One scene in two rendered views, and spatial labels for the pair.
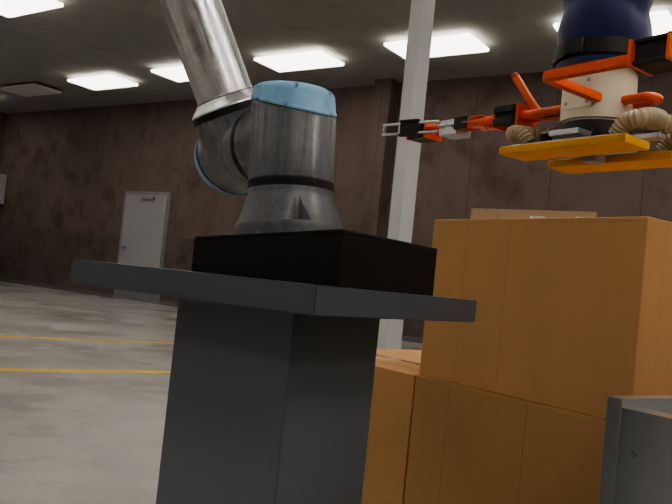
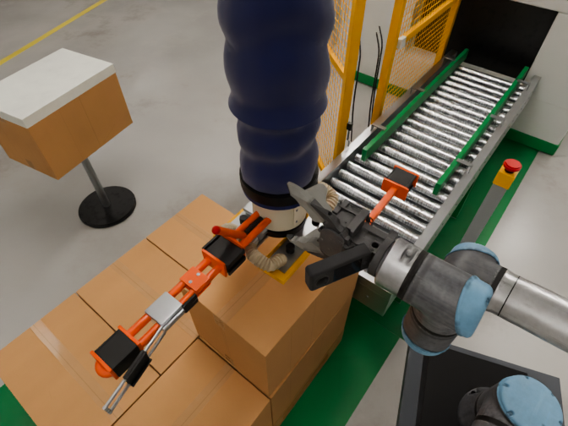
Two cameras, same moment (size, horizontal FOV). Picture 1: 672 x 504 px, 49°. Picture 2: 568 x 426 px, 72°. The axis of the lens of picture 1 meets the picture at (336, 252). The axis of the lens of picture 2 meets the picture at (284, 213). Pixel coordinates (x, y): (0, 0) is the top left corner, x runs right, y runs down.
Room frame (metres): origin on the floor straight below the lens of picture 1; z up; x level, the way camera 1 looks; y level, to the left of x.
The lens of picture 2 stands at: (1.97, 0.22, 2.13)
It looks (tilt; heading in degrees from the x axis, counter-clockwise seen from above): 49 degrees down; 255
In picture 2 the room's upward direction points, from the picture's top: straight up
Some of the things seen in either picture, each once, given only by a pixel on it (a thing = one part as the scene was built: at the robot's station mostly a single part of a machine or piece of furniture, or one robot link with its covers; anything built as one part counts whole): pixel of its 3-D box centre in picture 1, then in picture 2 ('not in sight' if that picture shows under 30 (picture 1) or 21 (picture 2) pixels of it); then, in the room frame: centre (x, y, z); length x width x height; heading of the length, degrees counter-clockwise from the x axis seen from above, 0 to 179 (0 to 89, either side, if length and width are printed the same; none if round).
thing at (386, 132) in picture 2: not in sight; (417, 94); (0.41, -1.90, 0.60); 1.60 x 0.11 x 0.09; 36
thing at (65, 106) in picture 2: not in sight; (60, 111); (2.70, -1.98, 0.82); 0.60 x 0.40 x 0.40; 47
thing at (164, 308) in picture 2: (455, 129); (165, 311); (2.14, -0.31, 1.23); 0.07 x 0.07 x 0.04; 37
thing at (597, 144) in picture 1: (570, 142); (303, 236); (1.71, -0.51, 1.14); 0.34 x 0.10 x 0.05; 37
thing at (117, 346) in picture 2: (424, 132); (118, 352); (2.25, -0.23, 1.24); 0.08 x 0.07 x 0.05; 37
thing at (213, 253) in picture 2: (514, 118); (224, 253); (1.96, -0.44, 1.24); 0.10 x 0.08 x 0.06; 127
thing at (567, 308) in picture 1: (573, 312); (278, 287); (1.78, -0.58, 0.74); 0.60 x 0.40 x 0.40; 35
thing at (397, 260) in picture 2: not in sight; (396, 264); (1.69, -0.09, 1.58); 0.09 x 0.05 x 0.10; 37
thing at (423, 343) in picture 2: not in sight; (434, 319); (1.62, -0.03, 1.46); 0.12 x 0.09 x 0.12; 34
